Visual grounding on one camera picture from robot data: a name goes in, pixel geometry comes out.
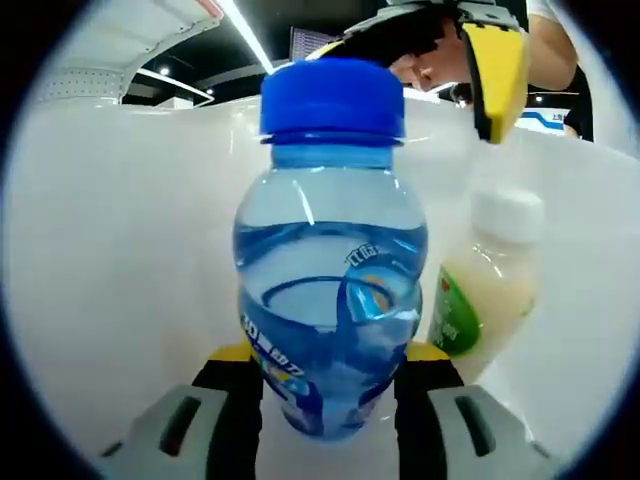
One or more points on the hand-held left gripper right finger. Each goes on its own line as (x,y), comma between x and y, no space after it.
(450,440)

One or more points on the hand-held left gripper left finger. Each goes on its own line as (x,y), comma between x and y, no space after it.
(200,440)

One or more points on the milky drink bottle green label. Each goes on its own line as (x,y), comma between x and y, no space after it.
(500,280)

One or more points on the blue water bottle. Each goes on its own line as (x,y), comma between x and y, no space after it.
(330,250)

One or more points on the white plastic shopping basket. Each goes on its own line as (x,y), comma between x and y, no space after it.
(125,225)

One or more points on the white red snack drink counter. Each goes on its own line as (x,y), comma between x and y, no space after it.
(125,30)

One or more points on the large dark monitor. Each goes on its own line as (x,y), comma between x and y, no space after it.
(312,42)

